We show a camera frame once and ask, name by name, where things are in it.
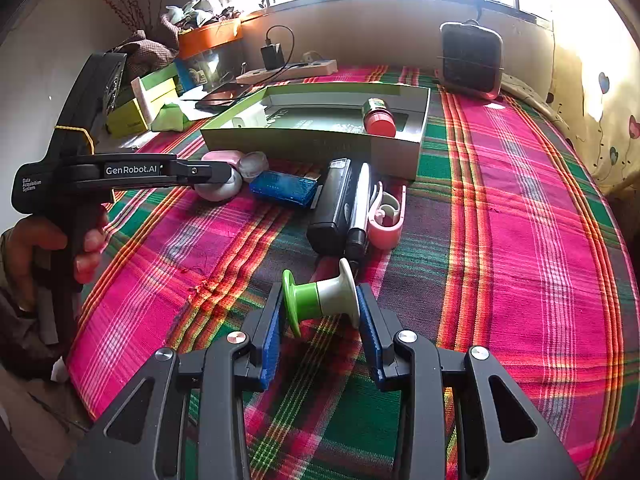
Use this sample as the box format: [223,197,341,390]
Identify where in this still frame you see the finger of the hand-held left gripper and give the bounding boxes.
[167,157,234,189]

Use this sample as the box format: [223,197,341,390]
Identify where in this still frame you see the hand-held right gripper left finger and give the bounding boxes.
[57,282,286,480]

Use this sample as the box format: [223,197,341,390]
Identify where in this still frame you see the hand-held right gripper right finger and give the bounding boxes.
[357,282,583,480]

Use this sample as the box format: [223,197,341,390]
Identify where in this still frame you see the white round dome gadget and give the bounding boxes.
[194,166,243,203]

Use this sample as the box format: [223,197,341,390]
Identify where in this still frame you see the pink and white case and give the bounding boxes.
[201,150,246,171]

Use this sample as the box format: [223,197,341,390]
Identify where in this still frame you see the green and white spool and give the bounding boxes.
[281,258,361,339]

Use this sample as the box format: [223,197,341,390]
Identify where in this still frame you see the blue plastic case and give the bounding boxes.
[249,170,323,207]

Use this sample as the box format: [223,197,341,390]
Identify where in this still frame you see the green cardboard box tray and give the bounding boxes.
[200,84,432,181]

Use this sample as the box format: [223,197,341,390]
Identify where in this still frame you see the pink hook clip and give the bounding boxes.
[367,181,407,250]

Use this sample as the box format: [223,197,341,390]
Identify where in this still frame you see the black rectangular device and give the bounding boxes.
[306,157,355,256]

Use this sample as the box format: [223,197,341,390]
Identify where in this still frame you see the white and black lighter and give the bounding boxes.
[344,161,373,264]

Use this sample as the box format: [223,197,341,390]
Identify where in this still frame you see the person's left forearm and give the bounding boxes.
[0,227,63,378]

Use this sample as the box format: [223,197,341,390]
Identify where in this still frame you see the person's left hand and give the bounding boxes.
[9,204,109,286]

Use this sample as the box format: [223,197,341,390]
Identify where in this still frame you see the white paper sheet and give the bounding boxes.
[172,87,218,122]

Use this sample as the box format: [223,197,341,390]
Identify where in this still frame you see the white charger adapter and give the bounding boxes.
[231,105,268,130]

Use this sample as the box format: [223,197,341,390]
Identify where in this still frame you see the small yellow-green box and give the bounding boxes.
[106,97,151,138]

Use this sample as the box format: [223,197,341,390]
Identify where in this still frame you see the black smartphone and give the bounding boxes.
[195,82,253,111]

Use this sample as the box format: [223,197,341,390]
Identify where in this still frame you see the white tube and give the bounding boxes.
[131,77,154,126]

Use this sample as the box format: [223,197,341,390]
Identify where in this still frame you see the large green cardboard box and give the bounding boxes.
[132,62,183,111]

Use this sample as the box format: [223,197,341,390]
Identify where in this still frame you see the clear plastic container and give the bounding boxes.
[175,42,247,92]

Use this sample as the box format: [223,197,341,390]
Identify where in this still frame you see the brown checked cloth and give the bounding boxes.
[112,12,181,78]

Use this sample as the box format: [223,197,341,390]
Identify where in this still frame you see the orange plastic box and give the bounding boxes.
[177,19,244,60]

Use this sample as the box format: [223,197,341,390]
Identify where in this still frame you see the black charger plug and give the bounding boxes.
[261,43,285,70]

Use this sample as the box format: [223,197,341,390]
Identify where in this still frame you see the white power strip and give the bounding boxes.
[235,59,338,85]

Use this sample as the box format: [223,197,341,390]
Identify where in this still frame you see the pale artificial plants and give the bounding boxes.
[165,0,242,30]

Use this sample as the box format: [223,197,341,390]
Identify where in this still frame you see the plaid blanket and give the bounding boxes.
[65,62,632,480]

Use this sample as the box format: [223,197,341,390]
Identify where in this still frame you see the red capped small bottle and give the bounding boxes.
[362,97,397,137]

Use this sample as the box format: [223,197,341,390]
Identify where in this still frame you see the pink framed dark heater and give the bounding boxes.
[436,20,503,101]

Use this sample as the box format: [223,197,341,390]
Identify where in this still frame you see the black window hook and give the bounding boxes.
[471,0,499,22]

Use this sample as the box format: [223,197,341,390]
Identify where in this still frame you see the black charger cable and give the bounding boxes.
[212,25,326,96]

